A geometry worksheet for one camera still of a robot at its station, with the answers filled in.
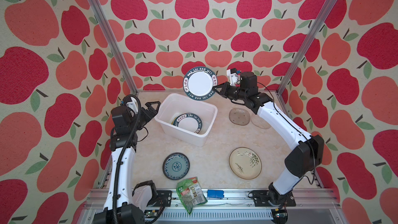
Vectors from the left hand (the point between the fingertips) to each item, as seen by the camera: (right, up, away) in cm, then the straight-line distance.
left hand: (157, 108), depth 72 cm
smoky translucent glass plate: (+48, -6, +32) cm, 58 cm away
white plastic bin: (+3, +2, +26) cm, 26 cm away
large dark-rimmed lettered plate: (+14, -9, +27) cm, 32 cm away
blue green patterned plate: (+7, -32, +12) cm, 35 cm away
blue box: (+29, -43, +4) cm, 52 cm away
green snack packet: (+16, -42, +2) cm, 45 cm away
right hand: (+27, +9, +4) cm, 29 cm away
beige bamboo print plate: (+46, -31, +13) cm, 57 cm away
